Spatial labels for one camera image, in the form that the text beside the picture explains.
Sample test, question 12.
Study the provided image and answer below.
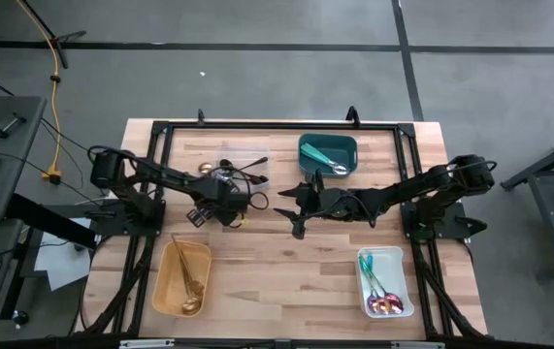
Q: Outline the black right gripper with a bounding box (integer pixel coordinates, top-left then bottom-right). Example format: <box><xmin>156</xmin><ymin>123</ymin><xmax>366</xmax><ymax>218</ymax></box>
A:
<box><xmin>273</xmin><ymin>169</ymin><xmax>358</xmax><ymax>240</ymax></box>

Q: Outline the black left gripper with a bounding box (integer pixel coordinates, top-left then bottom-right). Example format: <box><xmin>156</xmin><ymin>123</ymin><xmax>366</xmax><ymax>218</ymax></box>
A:
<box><xmin>186</xmin><ymin>174</ymin><xmax>253</xmax><ymax>229</ymax></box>

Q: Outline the clear plastic bin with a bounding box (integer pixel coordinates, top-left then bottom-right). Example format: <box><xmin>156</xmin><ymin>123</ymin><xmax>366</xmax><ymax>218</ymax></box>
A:
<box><xmin>215</xmin><ymin>146</ymin><xmax>273</xmax><ymax>191</ymax></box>

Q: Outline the dark teal plastic bin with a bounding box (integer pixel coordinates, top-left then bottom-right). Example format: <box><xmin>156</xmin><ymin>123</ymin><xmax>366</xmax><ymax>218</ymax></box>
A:
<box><xmin>298</xmin><ymin>133</ymin><xmax>359</xmax><ymax>179</ymax></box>

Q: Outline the orange plastic bin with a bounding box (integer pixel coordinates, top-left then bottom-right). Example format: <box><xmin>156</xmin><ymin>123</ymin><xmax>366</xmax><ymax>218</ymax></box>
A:
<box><xmin>151</xmin><ymin>239</ymin><xmax>213</xmax><ymax>319</ymax></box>

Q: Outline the white plastic bin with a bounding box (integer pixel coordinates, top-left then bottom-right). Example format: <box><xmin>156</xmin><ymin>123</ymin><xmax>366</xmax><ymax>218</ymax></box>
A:
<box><xmin>355</xmin><ymin>245</ymin><xmax>416</xmax><ymax>320</ymax></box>

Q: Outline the white paper sheet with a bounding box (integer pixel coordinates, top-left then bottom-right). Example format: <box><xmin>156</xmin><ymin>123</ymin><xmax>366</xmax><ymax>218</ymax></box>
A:
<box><xmin>33</xmin><ymin>216</ymin><xmax>94</xmax><ymax>292</ymax></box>

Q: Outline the black diagonal beam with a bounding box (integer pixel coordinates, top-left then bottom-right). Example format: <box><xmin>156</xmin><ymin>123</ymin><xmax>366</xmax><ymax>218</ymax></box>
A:
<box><xmin>3</xmin><ymin>192</ymin><xmax>101</xmax><ymax>251</ymax></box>

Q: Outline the black tripod stand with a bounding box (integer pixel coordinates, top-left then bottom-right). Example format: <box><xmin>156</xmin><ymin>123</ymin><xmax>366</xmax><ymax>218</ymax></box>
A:
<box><xmin>14</xmin><ymin>0</ymin><xmax>87</xmax><ymax>70</ymax></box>

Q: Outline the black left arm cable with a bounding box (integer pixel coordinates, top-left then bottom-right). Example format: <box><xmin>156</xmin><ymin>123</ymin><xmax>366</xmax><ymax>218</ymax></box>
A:
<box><xmin>217</xmin><ymin>165</ymin><xmax>271</xmax><ymax>212</ymax></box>

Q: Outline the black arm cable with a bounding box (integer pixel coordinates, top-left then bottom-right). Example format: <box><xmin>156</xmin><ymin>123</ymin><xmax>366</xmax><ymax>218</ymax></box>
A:
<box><xmin>217</xmin><ymin>165</ymin><xmax>271</xmax><ymax>212</ymax></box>
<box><xmin>339</xmin><ymin>191</ymin><xmax>378</xmax><ymax>229</ymax></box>

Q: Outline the black aluminium table frame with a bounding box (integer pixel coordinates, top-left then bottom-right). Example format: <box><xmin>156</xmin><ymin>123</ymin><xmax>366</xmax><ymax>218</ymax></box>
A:
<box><xmin>75</xmin><ymin>118</ymin><xmax>490</xmax><ymax>349</ymax></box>

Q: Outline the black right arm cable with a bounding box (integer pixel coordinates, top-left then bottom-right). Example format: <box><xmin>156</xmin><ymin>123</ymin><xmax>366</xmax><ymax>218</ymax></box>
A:
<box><xmin>339</xmin><ymin>191</ymin><xmax>378</xmax><ymax>229</ymax></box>

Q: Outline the silver bracket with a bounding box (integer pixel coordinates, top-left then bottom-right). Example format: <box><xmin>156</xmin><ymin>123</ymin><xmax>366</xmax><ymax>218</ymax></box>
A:
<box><xmin>390</xmin><ymin>340</ymin><xmax>446</xmax><ymax>349</ymax></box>
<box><xmin>118</xmin><ymin>338</ymin><xmax>176</xmax><ymax>349</ymax></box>

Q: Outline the yellow power cable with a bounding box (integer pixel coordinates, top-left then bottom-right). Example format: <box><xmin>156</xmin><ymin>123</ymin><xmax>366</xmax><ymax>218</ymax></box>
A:
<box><xmin>14</xmin><ymin>0</ymin><xmax>63</xmax><ymax>185</ymax></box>

